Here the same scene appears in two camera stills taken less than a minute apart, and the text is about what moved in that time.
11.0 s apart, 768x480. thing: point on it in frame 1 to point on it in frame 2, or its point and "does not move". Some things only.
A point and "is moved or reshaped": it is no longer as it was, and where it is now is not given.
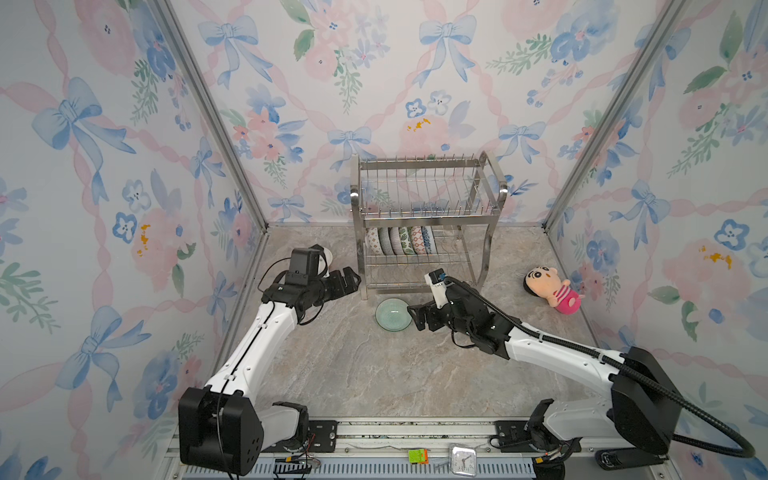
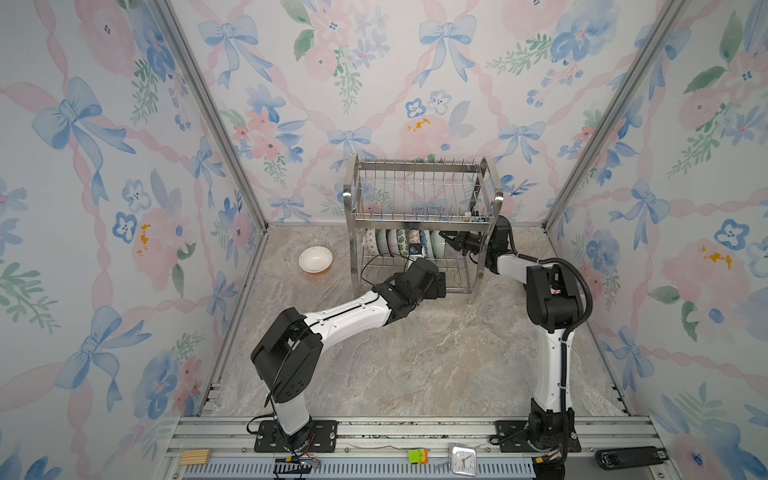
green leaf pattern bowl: [405, 241] does not move
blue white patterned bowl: [429, 240] does not move
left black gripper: [340, 288] to [433, 292]
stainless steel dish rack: [422, 217] does not move
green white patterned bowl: [372, 237] does not move
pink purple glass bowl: [395, 240] does not move
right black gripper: [431, 312] to [459, 239]
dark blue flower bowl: [385, 241] does not move
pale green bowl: [392, 315] is moved or reshaped
